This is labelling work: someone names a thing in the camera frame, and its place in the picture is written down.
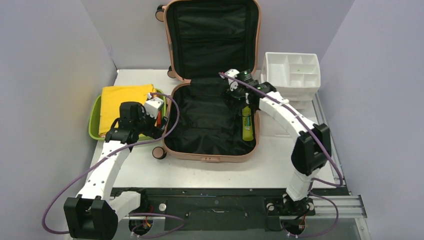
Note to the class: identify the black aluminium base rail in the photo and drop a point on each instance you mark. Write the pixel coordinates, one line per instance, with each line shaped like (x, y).
(205, 209)

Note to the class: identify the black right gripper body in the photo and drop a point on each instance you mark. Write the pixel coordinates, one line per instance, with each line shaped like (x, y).
(238, 96)

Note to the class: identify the white plastic drawer organizer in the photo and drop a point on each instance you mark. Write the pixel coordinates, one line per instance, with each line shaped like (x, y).
(297, 76)

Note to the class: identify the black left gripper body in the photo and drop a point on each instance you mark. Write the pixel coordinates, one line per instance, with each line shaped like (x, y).
(145, 124)

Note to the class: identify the pink hard-shell suitcase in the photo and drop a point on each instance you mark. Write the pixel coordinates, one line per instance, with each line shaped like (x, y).
(206, 38)

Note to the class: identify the green plastic tray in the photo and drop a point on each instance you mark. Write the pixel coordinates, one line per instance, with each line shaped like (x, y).
(94, 120)

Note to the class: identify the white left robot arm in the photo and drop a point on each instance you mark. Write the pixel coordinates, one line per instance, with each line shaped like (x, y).
(106, 165)

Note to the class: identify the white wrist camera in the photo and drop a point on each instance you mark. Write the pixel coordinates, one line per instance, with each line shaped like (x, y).
(230, 75)
(153, 105)

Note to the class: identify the small green bottle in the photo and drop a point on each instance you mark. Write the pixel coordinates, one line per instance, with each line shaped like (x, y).
(247, 127)

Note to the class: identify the yellow box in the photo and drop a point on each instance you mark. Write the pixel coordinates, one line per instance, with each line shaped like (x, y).
(111, 99)

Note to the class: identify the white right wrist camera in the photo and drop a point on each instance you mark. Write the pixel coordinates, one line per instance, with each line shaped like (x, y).
(230, 75)

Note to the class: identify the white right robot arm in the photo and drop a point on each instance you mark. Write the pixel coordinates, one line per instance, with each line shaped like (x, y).
(312, 146)

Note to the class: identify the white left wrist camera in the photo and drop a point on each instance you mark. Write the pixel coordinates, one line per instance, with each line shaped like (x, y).
(153, 105)

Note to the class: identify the red snack bag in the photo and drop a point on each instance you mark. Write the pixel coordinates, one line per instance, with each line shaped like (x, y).
(159, 119)

